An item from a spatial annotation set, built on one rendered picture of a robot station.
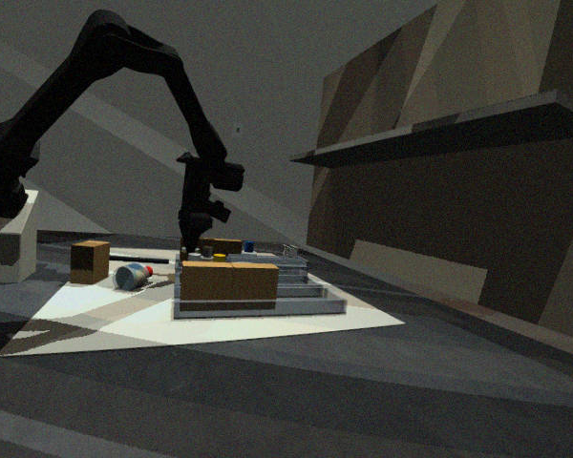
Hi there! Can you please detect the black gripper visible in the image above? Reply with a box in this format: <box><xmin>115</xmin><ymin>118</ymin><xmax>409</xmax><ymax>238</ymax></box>
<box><xmin>178</xmin><ymin>184</ymin><xmax>213</xmax><ymax>256</ymax></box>

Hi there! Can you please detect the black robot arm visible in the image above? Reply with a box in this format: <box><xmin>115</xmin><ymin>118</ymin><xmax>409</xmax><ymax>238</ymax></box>
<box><xmin>0</xmin><ymin>10</ymin><xmax>244</xmax><ymax>219</ymax></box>

